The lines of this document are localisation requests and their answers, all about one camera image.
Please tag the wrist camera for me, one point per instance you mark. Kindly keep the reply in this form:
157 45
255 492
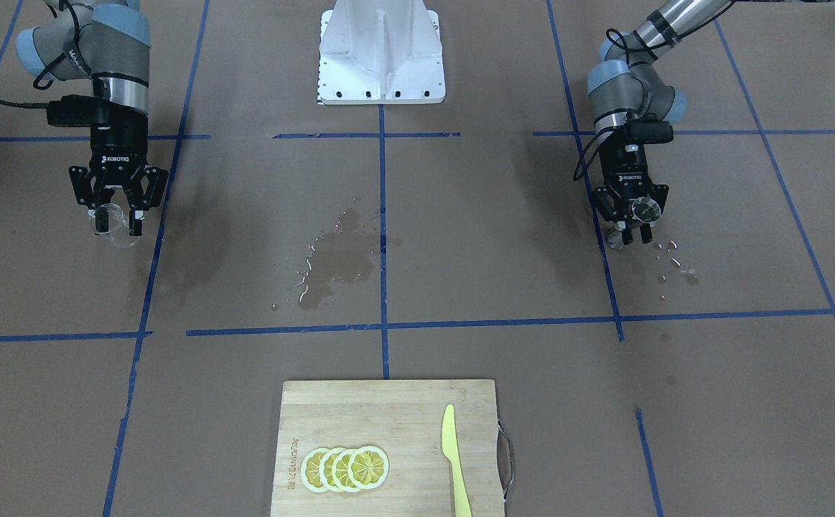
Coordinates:
648 132
79 111

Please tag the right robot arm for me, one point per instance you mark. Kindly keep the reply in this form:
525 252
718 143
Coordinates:
107 43

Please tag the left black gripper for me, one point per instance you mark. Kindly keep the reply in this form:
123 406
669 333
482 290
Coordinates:
630 172

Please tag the wooden cutting board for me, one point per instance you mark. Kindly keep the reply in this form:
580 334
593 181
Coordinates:
403 418

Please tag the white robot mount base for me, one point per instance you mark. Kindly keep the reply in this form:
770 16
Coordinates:
380 52

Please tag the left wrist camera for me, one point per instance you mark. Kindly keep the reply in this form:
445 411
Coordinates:
648 132

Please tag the yellow plastic knife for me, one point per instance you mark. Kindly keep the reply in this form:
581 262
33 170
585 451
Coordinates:
450 450

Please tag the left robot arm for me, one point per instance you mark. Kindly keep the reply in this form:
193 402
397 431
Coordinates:
633 107

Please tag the steel jigger measuring cup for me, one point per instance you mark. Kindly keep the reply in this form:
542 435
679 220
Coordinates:
641 208

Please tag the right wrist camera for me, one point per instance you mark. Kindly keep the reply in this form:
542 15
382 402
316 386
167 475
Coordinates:
79 111

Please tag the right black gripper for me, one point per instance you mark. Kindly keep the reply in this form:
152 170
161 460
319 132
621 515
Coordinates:
119 143

